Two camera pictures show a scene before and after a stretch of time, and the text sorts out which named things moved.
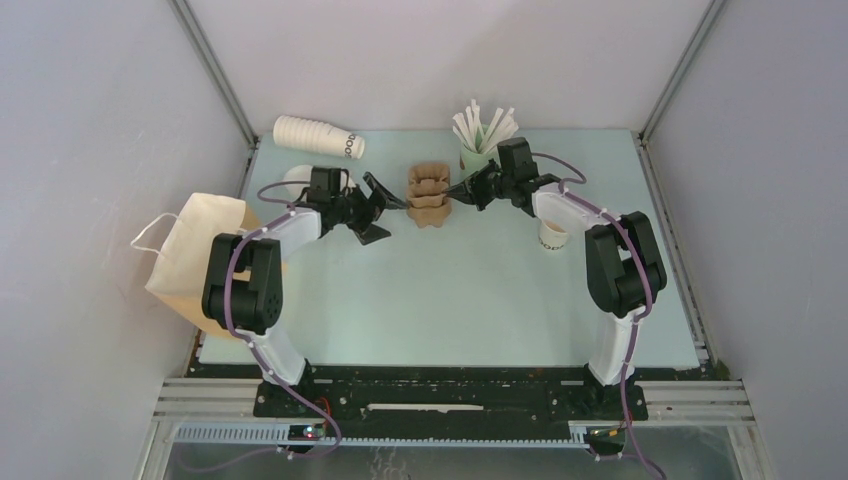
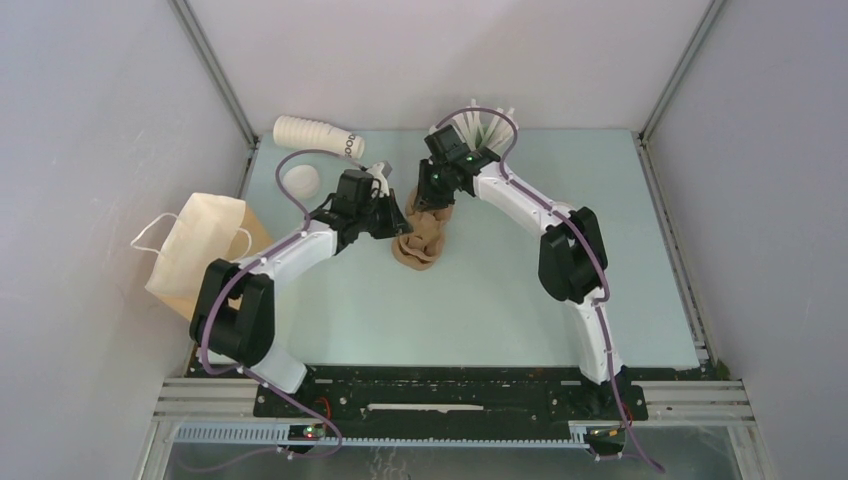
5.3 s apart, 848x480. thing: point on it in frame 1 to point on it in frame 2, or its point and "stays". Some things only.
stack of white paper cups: (315, 135) stays
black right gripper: (470, 191) to (428, 198)
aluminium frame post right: (678, 69) stays
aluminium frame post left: (214, 67) stays
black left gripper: (366, 231) to (396, 224)
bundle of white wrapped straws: (471, 130) stays
